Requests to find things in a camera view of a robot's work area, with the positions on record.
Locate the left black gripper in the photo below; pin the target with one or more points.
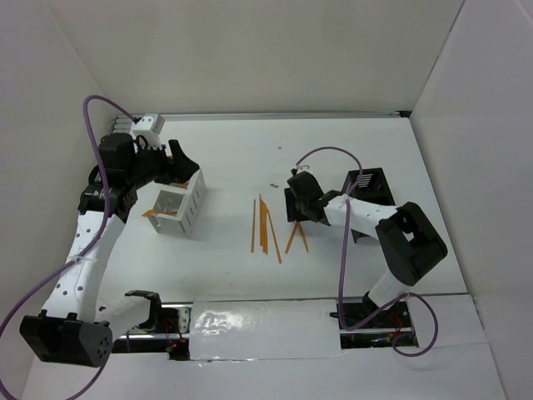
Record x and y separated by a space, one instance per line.
183 166

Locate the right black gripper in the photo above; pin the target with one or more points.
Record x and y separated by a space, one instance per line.
292 213

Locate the orange spoon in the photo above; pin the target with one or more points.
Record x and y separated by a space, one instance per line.
179 183

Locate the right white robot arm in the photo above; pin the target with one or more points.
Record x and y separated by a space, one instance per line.
410 244

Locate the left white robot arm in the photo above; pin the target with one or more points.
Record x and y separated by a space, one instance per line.
75 326

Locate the white utensil container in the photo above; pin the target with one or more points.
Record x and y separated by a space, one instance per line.
186 201

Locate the orange chopstick middle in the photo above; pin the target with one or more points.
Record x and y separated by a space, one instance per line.
261 234

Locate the orange chopstick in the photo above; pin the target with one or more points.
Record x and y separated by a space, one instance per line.
273 233
252 248
261 234

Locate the orange chopstick right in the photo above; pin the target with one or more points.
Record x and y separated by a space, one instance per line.
273 233

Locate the orange chopstick left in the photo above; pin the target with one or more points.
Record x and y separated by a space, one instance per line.
252 248

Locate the black utensil container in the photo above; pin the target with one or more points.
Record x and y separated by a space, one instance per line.
372 187

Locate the white tape sheet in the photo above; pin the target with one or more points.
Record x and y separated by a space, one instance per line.
264 330

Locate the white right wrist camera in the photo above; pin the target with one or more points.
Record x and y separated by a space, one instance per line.
300 168

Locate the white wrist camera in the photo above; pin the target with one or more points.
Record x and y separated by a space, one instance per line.
300 168
147 130

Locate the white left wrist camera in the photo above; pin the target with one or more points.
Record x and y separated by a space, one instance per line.
147 130

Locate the aluminium rail at back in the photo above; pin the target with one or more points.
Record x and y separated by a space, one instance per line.
247 116

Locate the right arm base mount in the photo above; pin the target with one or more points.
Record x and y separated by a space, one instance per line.
380 331

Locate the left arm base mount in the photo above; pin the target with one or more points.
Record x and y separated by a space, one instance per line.
171 335

